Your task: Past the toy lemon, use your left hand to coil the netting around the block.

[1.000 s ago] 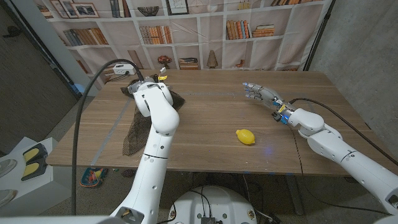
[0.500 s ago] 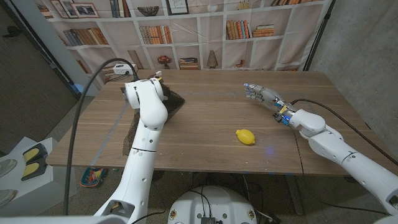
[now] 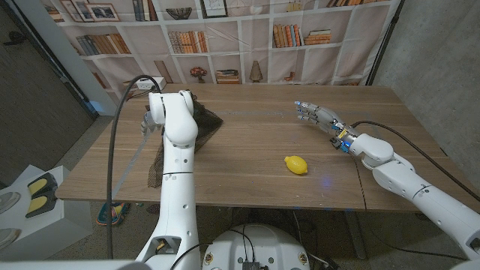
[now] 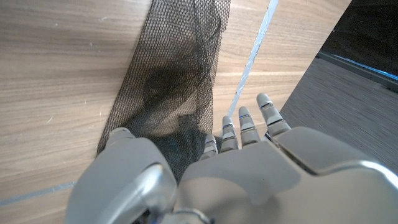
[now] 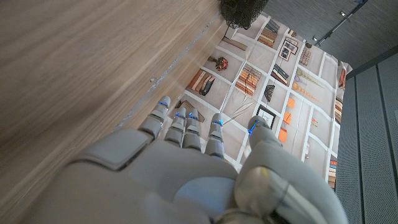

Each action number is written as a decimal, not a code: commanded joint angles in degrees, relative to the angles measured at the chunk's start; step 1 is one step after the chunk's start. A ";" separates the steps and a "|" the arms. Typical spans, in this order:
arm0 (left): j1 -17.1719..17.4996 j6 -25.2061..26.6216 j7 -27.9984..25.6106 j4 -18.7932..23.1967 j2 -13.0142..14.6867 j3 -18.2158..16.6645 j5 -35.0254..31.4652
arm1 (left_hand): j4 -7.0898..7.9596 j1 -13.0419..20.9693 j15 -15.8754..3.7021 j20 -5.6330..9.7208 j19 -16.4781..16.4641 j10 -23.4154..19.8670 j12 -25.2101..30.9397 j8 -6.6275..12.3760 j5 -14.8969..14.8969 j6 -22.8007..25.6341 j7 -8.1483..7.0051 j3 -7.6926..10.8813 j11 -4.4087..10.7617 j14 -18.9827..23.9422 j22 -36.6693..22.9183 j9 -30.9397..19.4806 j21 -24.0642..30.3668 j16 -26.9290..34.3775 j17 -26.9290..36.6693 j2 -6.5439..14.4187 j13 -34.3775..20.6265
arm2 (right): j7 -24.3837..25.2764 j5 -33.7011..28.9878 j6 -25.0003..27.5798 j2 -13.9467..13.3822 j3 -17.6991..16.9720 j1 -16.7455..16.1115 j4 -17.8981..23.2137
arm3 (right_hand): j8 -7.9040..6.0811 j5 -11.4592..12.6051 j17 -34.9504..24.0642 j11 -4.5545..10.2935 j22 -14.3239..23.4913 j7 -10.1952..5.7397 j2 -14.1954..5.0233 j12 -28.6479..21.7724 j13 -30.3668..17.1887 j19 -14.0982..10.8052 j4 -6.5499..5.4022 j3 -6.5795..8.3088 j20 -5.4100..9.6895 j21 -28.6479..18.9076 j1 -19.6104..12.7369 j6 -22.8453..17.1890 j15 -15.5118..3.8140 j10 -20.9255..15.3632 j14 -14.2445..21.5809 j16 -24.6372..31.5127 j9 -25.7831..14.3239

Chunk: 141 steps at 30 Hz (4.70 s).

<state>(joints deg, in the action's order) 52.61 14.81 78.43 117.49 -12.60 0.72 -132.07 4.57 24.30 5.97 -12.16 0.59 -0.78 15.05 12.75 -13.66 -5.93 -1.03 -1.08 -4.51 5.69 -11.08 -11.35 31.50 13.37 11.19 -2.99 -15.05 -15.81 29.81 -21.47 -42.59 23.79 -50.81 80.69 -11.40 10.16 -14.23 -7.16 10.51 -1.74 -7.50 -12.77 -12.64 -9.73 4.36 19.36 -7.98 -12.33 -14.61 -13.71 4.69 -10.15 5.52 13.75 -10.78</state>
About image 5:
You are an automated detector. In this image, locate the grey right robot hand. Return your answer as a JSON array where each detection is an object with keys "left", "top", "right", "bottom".
[{"left": 18, "top": 95, "right": 349, "bottom": 224}]

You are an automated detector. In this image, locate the dark mesh netting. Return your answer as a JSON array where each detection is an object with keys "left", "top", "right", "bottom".
[{"left": 220, "top": 0, "right": 270, "bottom": 30}]

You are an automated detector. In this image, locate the printed bookshelf backdrop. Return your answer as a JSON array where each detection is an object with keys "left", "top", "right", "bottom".
[{"left": 174, "top": 12, "right": 354, "bottom": 190}]

